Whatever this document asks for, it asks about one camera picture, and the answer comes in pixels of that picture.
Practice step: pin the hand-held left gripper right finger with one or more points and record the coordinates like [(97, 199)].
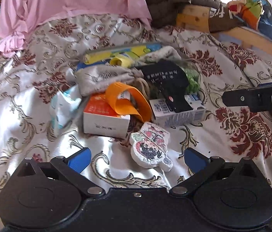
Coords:
[(194, 160)]

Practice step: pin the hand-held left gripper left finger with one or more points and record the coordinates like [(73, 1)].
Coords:
[(79, 159)]

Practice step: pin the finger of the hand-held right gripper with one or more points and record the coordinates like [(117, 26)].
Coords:
[(237, 98)]

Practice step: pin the orange and white box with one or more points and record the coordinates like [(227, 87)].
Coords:
[(102, 123)]

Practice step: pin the white and blue carton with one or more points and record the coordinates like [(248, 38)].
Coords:
[(189, 114)]

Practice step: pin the white printed sponge figure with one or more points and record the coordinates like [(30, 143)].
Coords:
[(148, 147)]

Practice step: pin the green fuzzy cloth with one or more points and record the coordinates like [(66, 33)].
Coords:
[(192, 79)]

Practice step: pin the white plastic wrapper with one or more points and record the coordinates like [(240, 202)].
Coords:
[(63, 106)]

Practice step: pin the floral satin bedspread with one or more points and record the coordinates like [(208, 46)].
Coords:
[(29, 116)]

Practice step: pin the black printed sock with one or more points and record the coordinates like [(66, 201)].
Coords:
[(165, 77)]

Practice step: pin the brown printed cloth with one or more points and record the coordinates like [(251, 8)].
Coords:
[(223, 21)]

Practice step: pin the colourful patchwork cloth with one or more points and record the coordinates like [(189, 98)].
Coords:
[(249, 14)]

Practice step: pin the white fluffy towel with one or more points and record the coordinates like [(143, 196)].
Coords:
[(162, 53)]

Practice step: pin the grey quilted jacket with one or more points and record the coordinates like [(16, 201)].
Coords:
[(165, 2)]

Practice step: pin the pink cloth sheet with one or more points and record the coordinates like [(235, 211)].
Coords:
[(66, 0)]

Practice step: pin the wooden bed frame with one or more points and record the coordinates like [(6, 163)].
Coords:
[(252, 38)]

